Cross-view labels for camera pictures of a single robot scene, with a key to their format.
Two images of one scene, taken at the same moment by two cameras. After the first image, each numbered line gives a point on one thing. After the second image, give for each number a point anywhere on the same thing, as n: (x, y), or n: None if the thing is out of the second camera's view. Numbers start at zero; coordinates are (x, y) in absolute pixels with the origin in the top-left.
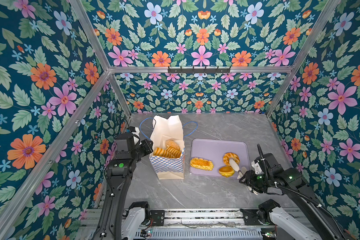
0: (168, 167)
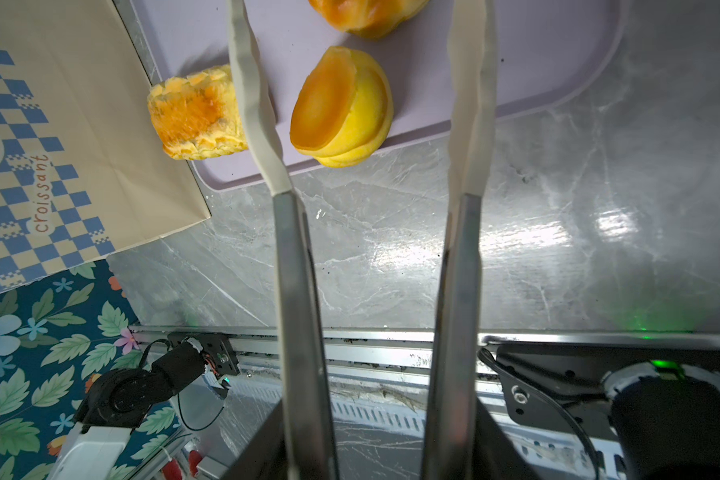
0: (69, 165)
